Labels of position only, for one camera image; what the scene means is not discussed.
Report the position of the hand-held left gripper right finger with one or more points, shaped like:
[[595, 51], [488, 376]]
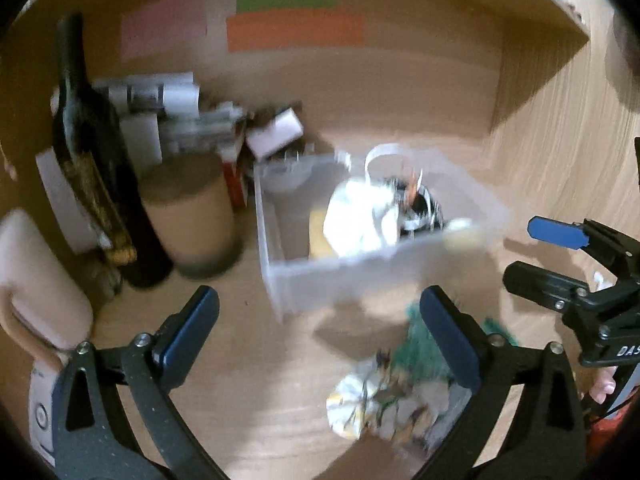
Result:
[[450, 341]]

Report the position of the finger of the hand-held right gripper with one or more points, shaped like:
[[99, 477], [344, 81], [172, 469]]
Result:
[[555, 232], [540, 282]]

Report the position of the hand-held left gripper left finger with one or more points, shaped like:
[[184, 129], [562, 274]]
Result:
[[189, 331]]

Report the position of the green knitted cloth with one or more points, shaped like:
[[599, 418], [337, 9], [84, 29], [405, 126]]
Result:
[[425, 337]]

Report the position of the small cream soft ball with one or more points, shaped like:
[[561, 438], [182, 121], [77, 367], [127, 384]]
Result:
[[462, 236]]

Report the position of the foil wrapper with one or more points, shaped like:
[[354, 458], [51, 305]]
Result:
[[380, 402]]

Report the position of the clear plastic storage bin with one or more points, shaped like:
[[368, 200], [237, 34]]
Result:
[[320, 275]]

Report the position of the person's right hand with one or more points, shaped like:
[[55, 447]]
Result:
[[602, 387]]

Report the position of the small white crumpled paper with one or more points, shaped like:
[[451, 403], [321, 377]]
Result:
[[601, 280]]

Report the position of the red cloth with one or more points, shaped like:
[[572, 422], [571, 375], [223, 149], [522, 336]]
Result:
[[602, 432]]

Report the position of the brown cardboard cylinder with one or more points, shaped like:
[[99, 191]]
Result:
[[192, 220]]

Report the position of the black and orange bundle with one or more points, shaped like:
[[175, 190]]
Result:
[[417, 205]]

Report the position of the red box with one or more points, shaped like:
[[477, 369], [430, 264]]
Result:
[[236, 182]]

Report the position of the pink mug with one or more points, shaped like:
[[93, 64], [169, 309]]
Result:
[[37, 285]]

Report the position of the yellow sponge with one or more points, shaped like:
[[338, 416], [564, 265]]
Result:
[[319, 237]]

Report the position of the white electronic device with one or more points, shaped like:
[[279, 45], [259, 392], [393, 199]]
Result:
[[41, 412]]

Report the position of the wooden shelf board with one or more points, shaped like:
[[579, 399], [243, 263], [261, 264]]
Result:
[[540, 50]]

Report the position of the dark wine bottle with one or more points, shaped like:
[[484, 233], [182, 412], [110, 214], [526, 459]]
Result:
[[97, 160]]

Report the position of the small white carton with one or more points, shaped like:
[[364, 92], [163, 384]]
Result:
[[274, 135]]

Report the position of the stack of white boxes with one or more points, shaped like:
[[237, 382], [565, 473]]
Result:
[[150, 105]]

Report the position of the pink paper sheet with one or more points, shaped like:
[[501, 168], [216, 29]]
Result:
[[162, 27]]

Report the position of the orange paper sheet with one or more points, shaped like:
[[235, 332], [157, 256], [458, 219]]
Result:
[[295, 29]]

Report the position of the green paper strip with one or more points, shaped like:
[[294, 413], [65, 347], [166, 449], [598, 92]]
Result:
[[286, 1]]

